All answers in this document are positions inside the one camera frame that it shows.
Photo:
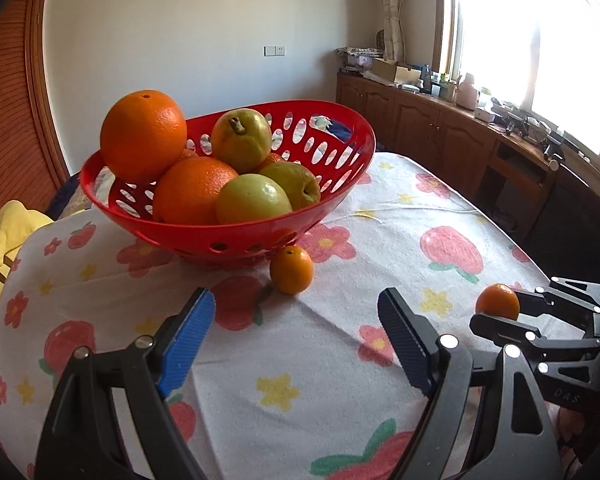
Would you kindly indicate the folded patterned cloth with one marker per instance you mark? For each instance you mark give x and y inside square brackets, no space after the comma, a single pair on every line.
[357,52]

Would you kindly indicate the person's right hand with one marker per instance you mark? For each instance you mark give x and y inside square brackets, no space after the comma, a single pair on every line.
[570,425]

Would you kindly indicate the large orange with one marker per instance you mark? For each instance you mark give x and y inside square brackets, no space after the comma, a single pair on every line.
[143,135]

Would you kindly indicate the white box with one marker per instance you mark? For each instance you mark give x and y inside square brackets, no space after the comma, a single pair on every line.
[409,76]

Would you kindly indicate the red plastic basket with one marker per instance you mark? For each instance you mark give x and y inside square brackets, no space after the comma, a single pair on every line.
[240,242]

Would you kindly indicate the white wall switch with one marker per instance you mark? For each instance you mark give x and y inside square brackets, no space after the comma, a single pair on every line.
[274,51]

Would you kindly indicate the wooden sideboard cabinet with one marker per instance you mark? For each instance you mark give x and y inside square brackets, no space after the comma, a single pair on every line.
[430,130]

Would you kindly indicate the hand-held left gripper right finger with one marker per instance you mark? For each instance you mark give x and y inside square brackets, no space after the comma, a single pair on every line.
[405,345]

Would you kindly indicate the medium orange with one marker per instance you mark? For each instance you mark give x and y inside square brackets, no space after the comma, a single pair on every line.
[190,192]

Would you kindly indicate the cardboard box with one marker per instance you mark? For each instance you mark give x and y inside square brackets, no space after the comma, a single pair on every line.
[384,69]

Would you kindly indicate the strawberry print white blanket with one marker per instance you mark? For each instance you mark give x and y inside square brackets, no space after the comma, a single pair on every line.
[330,360]

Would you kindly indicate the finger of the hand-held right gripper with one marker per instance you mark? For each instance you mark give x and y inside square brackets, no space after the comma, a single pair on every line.
[510,332]
[560,300]

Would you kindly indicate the patterned curtain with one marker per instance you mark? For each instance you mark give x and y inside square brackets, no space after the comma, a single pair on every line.
[392,10]

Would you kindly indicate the pink kettle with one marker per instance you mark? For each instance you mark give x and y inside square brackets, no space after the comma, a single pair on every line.
[467,92]

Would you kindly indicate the large green apple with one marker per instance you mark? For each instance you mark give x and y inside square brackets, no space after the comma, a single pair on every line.
[252,199]

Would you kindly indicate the kumquat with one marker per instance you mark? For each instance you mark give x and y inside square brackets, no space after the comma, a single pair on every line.
[291,270]
[497,301]

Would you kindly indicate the black chair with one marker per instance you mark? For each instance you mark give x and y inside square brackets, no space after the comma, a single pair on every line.
[580,230]

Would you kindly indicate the small green apple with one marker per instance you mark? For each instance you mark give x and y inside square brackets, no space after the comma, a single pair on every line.
[297,182]

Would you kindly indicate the wooden slatted wardrobe door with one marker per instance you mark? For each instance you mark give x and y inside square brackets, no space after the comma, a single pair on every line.
[15,110]

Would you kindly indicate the window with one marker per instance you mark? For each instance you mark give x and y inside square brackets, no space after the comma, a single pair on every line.
[540,50]

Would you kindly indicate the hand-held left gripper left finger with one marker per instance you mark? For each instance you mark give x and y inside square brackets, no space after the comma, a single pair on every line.
[187,345]

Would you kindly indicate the yellow pear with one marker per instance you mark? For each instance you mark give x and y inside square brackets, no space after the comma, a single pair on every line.
[240,145]

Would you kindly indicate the mandarin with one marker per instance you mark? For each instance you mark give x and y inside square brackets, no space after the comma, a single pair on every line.
[188,153]
[271,160]

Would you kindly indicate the yellow plush toy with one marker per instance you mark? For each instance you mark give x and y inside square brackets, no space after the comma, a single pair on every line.
[10,240]

